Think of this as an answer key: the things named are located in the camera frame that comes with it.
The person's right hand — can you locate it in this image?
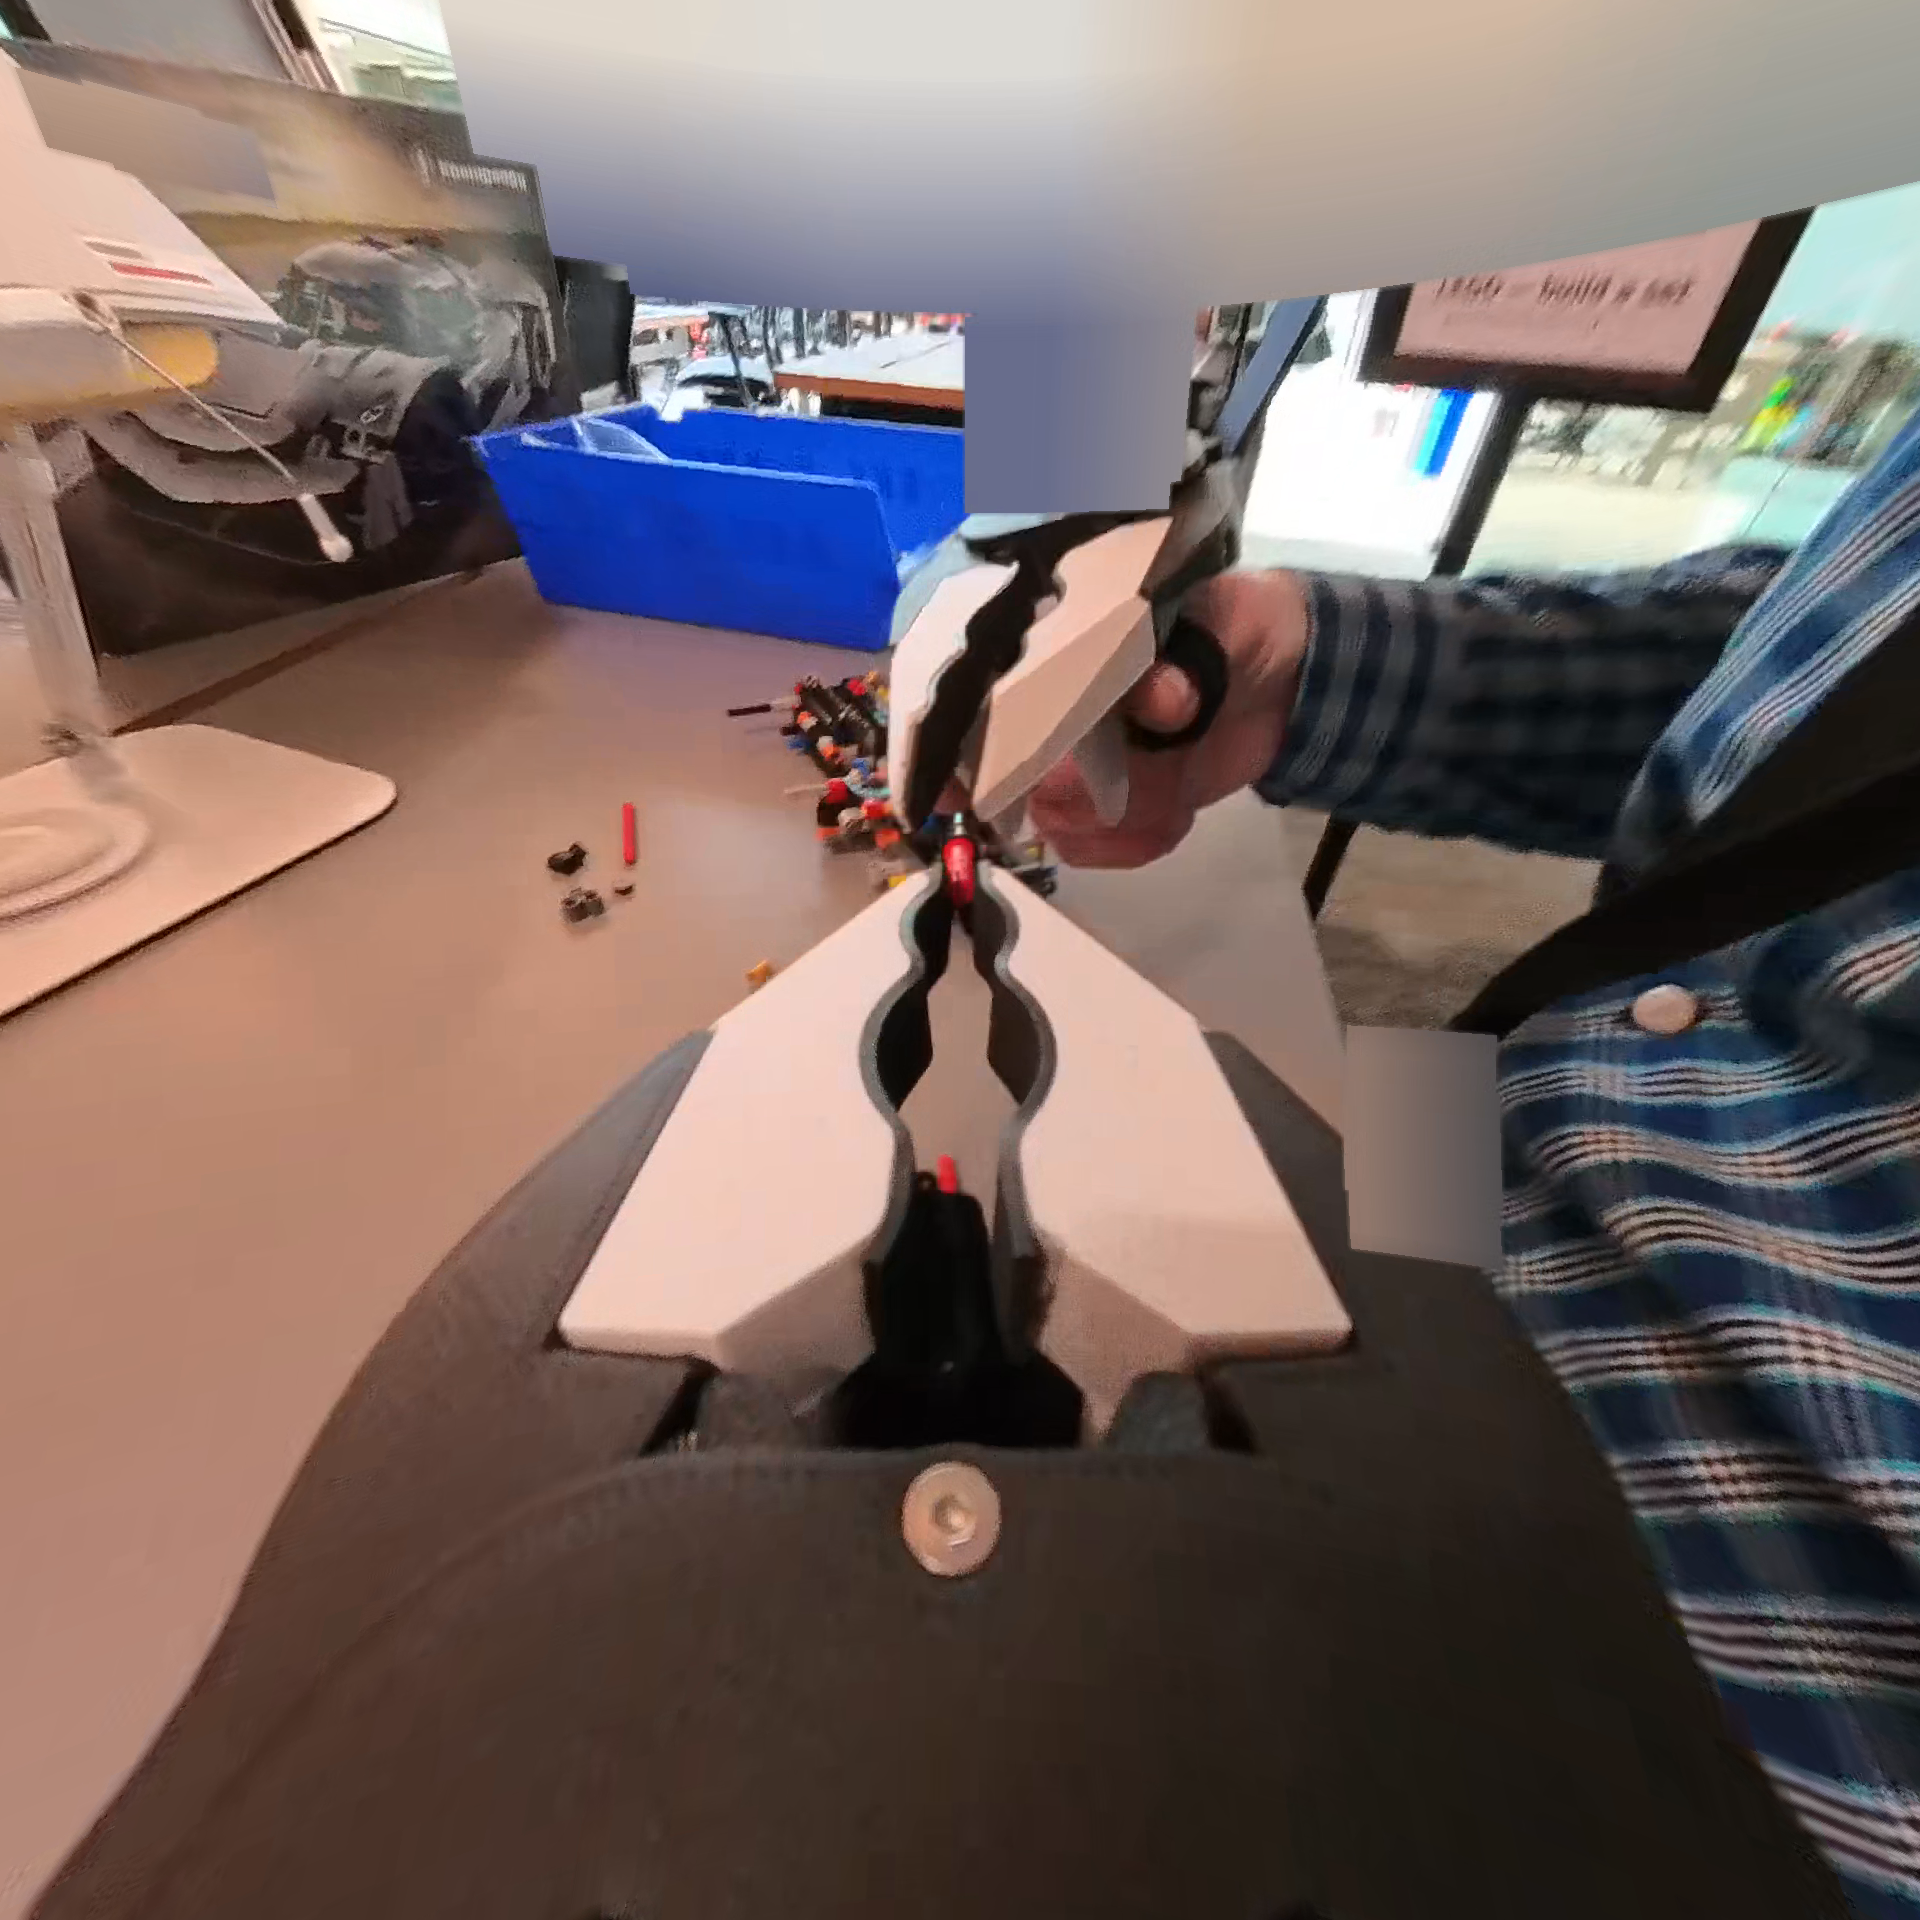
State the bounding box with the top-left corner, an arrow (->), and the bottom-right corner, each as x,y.
1031,567 -> 1316,873

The wall poster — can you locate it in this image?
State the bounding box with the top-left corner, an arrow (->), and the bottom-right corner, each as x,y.
0,37 -> 635,656

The blue plastic bin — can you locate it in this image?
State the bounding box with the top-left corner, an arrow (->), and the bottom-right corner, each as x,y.
471,400 -> 972,656

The person's plaid shirt torso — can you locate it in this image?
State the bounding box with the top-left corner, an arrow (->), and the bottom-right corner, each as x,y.
1477,434 -> 1920,1920

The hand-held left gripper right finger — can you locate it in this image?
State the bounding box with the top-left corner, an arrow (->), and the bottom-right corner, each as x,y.
972,867 -> 1356,1445

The person's right forearm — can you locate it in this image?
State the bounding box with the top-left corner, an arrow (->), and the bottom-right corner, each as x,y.
1258,544 -> 1809,865

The white book stand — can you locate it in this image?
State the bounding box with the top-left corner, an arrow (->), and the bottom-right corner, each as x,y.
0,287 -> 399,1025

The black shoulder strap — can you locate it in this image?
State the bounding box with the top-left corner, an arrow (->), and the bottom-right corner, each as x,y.
1451,705 -> 1920,1040

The multicoloured lego assembly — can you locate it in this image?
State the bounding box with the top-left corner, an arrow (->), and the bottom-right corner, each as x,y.
726,669 -> 1057,889

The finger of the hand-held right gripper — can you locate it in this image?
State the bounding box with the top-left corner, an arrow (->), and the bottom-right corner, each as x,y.
890,544 -> 1063,828
969,515 -> 1182,831

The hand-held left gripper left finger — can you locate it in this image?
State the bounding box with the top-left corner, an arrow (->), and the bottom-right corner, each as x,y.
556,873 -> 953,1356

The framed sign board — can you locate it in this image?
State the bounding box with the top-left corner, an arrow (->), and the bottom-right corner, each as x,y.
1356,211 -> 1818,416

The lego instruction book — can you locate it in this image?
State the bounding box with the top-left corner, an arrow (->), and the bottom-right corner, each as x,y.
0,53 -> 287,341

